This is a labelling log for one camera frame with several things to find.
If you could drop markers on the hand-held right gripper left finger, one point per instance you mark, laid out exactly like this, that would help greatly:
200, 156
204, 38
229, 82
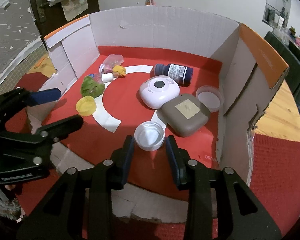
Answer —
127, 157

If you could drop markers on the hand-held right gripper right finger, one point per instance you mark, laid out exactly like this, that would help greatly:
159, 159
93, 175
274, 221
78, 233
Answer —
172, 157

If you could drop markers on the orange white cardboard box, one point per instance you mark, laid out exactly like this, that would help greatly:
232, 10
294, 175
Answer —
205, 145

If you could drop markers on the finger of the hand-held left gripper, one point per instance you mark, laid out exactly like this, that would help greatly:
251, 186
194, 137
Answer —
67, 125
46, 96

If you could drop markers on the pink figure toy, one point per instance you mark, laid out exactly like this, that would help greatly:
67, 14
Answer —
103, 68

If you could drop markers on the dark green covered table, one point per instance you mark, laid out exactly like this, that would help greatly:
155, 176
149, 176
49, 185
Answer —
292, 62

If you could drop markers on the green fluffy ball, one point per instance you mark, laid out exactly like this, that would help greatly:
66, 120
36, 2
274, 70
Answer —
92, 87

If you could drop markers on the taupe square case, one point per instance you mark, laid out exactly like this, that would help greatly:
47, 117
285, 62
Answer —
190, 125

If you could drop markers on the wall mirror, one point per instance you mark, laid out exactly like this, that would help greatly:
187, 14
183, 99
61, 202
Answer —
275, 10

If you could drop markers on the small white round jar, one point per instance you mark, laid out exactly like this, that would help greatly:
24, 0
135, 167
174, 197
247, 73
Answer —
150, 136

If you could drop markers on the yellow duck toy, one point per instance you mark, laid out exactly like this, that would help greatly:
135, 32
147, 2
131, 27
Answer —
119, 71

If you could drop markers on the yellow plastic cap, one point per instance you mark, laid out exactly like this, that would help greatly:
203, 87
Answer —
86, 106

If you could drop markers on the clear bottle white cap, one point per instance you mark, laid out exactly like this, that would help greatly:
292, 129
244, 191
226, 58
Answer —
106, 77

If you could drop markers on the clutter of small items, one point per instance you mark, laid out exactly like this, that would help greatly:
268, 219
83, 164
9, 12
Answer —
295, 38

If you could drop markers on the pale pink rounded device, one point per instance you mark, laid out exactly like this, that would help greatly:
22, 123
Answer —
152, 97

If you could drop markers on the dark blue bottle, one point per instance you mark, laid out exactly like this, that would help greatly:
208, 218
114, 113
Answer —
175, 73

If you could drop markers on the person's left forearm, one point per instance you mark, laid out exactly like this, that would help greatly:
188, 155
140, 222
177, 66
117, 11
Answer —
2, 205

